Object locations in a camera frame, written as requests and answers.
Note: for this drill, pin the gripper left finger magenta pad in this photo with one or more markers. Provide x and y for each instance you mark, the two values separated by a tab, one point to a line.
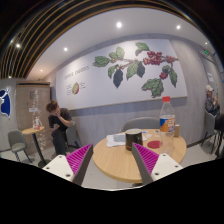
73	166

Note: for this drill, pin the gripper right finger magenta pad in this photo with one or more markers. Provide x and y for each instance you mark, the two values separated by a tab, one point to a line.
153	166

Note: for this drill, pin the red round coaster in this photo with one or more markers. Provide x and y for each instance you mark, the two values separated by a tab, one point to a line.
154	144

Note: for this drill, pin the grey chair under seated person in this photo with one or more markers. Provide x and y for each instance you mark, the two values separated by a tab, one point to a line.
72	136

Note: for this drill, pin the small round side table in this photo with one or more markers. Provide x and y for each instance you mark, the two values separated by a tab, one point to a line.
33	132

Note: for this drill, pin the round wooden table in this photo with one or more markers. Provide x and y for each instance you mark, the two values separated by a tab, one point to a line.
119	163

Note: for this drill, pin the clear drinking glass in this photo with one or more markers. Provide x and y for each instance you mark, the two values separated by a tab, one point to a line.
157	135

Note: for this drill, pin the black mug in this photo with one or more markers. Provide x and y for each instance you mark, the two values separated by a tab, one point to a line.
133	136

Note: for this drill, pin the grey chair behind table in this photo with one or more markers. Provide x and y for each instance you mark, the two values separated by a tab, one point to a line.
141	123

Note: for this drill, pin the small brown cup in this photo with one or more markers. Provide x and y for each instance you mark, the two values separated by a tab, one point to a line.
177	130

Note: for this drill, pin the clear plastic bottle, red cap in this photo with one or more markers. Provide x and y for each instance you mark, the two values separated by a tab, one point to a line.
167	126

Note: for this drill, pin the seated person in black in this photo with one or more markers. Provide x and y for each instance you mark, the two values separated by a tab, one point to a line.
59	121

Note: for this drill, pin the items on side table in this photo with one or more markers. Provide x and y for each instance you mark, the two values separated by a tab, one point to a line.
37	123

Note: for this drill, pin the grey chair at left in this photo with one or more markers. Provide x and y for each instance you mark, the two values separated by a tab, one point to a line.
17	142

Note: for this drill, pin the person with white cap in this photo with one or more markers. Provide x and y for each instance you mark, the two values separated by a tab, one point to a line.
211	102

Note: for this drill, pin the blue wall logo sign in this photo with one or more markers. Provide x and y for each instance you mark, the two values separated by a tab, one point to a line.
5	107

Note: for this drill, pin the coffee plant wall mural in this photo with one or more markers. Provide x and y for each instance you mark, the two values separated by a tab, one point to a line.
120	67

